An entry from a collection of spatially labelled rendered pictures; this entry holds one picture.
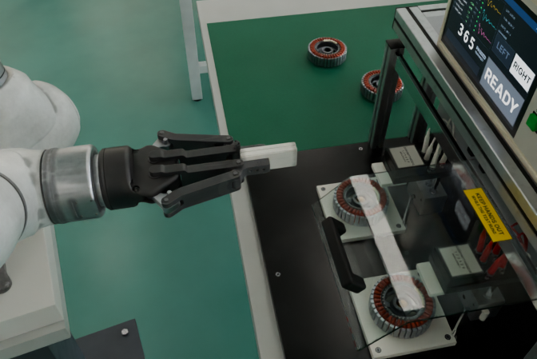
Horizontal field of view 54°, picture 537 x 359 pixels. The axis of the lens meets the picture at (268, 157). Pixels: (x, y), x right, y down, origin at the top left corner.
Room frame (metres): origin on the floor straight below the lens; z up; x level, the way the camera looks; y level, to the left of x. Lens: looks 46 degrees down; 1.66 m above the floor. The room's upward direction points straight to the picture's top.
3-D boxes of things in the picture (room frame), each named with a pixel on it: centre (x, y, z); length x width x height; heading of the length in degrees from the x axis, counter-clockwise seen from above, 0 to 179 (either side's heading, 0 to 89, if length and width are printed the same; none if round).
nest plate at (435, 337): (0.47, -0.24, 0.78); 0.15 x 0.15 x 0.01; 11
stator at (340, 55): (1.30, -0.17, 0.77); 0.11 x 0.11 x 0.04
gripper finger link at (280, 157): (0.46, 0.00, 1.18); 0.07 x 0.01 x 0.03; 101
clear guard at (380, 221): (0.44, -0.25, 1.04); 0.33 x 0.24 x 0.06; 101
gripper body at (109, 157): (0.44, 0.15, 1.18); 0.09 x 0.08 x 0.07; 101
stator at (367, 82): (1.14, -0.30, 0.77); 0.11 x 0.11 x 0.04
